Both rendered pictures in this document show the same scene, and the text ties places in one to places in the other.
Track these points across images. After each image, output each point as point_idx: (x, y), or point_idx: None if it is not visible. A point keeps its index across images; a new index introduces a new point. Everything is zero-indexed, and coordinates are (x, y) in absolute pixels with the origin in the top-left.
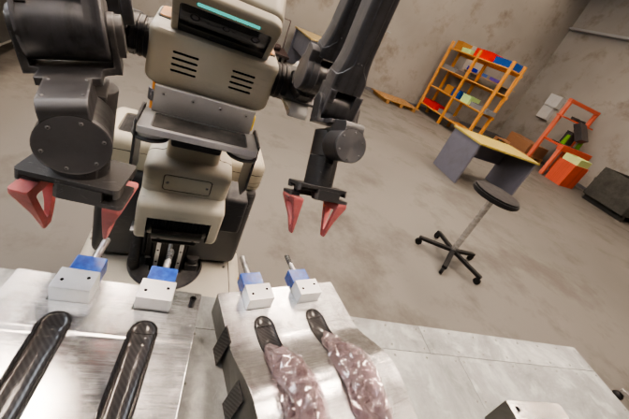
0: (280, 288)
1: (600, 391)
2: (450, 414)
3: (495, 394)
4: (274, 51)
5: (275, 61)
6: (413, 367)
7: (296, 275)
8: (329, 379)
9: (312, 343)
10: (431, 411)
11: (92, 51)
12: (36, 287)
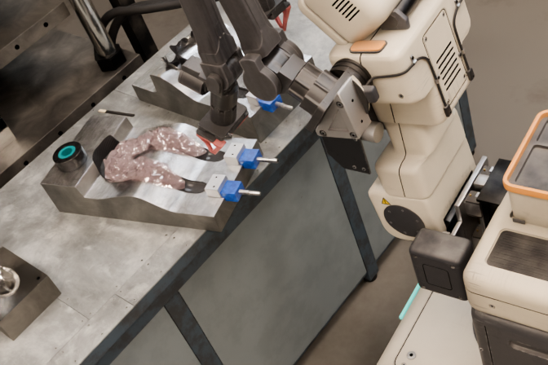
0: (235, 175)
1: None
2: (88, 268)
3: (50, 323)
4: (361, 51)
5: (340, 53)
6: (125, 267)
7: (232, 184)
8: (158, 156)
9: (185, 173)
10: (103, 255)
11: None
12: None
